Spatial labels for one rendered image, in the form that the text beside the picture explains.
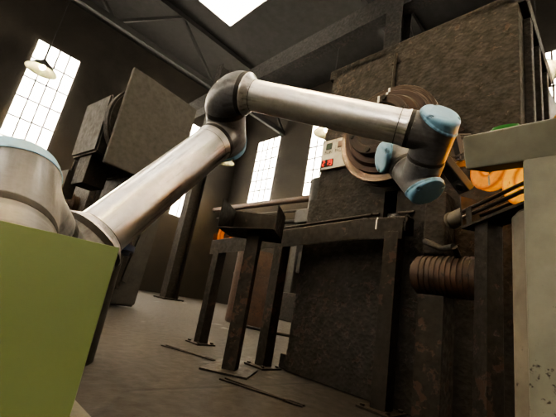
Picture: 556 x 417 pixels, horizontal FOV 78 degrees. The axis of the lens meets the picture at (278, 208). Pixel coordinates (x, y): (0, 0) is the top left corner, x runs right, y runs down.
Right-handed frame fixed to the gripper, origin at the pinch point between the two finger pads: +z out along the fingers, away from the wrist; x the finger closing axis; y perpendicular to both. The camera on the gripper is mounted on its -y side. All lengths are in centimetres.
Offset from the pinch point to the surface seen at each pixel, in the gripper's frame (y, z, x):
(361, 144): 26, -17, 47
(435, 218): -12.4, -3.6, 26.8
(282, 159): 388, 176, 998
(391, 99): 42, -5, 37
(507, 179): -8.4, -4.4, -7.4
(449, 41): 74, 33, 39
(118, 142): 115, -163, 235
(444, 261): -28.1, -15.2, 11.0
